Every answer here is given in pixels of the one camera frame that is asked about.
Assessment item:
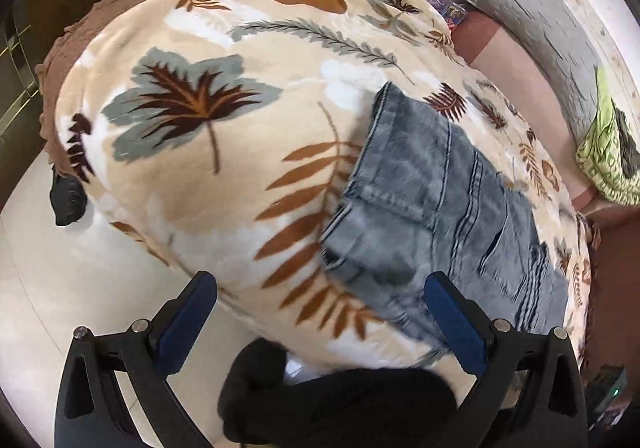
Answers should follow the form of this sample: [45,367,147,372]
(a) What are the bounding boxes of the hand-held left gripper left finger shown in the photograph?
[54,271,219,448]

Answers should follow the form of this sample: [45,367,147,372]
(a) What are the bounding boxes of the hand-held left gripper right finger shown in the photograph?
[424,271,589,448]

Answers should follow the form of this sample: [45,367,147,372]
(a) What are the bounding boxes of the blue denim pants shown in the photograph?
[319,81,571,361]

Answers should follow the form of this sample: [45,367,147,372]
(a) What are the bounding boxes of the person's leg in black trousers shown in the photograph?
[217,338,481,448]

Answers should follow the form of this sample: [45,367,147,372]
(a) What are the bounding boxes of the leaf print blanket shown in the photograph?
[55,0,593,374]

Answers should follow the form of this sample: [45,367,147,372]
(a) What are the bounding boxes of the black shoe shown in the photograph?
[47,168,89,228]

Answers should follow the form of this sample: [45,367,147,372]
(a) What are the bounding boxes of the green patterned quilt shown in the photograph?
[575,66,640,206]

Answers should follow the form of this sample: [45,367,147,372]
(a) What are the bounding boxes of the dark green cloth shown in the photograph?
[612,106,640,179]

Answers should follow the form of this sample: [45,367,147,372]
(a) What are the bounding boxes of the colourful printed cloth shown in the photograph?
[400,0,471,29]

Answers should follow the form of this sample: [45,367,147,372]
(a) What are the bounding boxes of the grey quilted pillow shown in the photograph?
[455,0,608,141]

